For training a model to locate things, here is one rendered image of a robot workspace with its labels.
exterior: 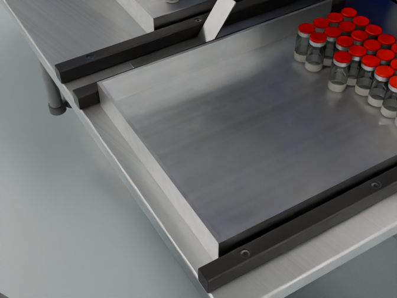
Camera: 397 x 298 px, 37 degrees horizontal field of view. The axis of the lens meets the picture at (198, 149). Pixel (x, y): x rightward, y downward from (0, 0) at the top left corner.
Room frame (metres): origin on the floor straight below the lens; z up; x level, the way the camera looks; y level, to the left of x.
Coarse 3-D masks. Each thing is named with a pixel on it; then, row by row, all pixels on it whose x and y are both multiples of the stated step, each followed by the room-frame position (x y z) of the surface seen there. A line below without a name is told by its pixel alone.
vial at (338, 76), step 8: (336, 56) 0.56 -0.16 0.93; (344, 56) 0.56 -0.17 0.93; (336, 64) 0.56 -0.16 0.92; (344, 64) 0.55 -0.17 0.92; (336, 72) 0.55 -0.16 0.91; (344, 72) 0.55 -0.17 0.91; (328, 80) 0.56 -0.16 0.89; (336, 80) 0.55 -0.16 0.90; (344, 80) 0.55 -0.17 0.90; (336, 88) 0.55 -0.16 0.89; (344, 88) 0.55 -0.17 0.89
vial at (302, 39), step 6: (300, 24) 0.63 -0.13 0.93; (306, 24) 0.63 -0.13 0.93; (300, 30) 0.62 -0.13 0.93; (306, 30) 0.61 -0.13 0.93; (312, 30) 0.61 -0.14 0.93; (300, 36) 0.62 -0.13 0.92; (306, 36) 0.61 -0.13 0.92; (300, 42) 0.61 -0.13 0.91; (306, 42) 0.61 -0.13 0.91; (300, 48) 0.61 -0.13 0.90; (306, 48) 0.61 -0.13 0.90; (294, 54) 0.62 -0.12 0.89; (300, 54) 0.61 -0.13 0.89; (306, 54) 0.61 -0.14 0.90; (300, 60) 0.61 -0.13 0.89
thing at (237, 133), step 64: (192, 64) 0.59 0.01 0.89; (256, 64) 0.61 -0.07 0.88; (128, 128) 0.47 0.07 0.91; (192, 128) 0.49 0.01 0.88; (256, 128) 0.49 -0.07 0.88; (320, 128) 0.49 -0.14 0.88; (384, 128) 0.49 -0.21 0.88; (192, 192) 0.40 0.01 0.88; (256, 192) 0.40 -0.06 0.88; (320, 192) 0.37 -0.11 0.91
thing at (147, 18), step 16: (128, 0) 0.73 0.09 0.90; (144, 0) 0.76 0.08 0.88; (160, 0) 0.76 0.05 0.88; (192, 0) 0.76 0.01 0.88; (208, 0) 0.71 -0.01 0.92; (240, 0) 0.73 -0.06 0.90; (144, 16) 0.69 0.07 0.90; (160, 16) 0.67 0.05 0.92; (176, 16) 0.68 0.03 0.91; (192, 16) 0.69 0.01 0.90
